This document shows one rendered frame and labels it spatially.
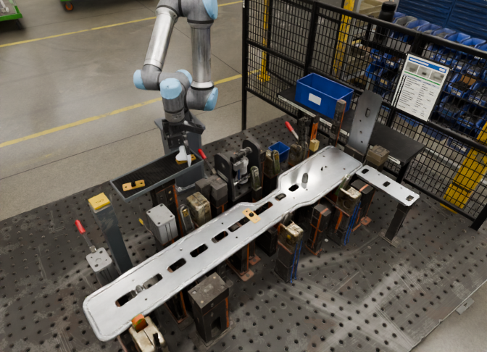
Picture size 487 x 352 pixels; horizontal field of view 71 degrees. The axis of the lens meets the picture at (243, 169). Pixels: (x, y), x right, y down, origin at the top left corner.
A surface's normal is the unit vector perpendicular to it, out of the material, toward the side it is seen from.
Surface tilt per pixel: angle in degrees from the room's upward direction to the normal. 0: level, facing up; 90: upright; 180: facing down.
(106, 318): 0
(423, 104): 90
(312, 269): 0
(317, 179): 0
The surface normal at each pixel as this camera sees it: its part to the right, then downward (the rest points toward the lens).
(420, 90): -0.76, 0.43
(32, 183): 0.01, -0.75
